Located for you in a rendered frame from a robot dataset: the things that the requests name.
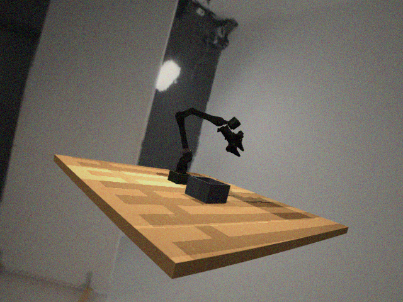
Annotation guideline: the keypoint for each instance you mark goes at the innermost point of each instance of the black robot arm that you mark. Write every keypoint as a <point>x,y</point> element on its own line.
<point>216,120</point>

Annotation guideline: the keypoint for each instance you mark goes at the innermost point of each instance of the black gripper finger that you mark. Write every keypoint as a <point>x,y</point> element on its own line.
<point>239,145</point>
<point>235,151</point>

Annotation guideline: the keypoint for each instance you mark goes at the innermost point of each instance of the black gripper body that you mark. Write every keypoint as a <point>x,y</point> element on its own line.
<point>231,142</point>

